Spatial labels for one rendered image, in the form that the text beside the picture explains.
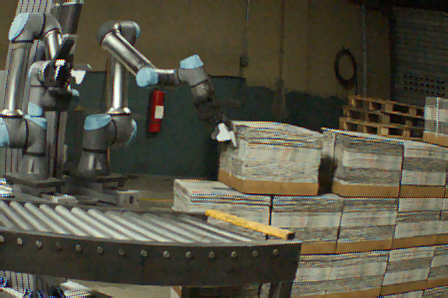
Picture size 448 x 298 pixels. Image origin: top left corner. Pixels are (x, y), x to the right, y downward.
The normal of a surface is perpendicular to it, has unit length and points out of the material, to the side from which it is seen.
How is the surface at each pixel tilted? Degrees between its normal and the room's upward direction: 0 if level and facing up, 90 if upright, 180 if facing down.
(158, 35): 90
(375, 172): 90
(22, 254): 90
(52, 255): 90
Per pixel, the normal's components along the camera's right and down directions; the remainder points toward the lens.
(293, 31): 0.52, 0.11
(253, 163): 0.22, 0.08
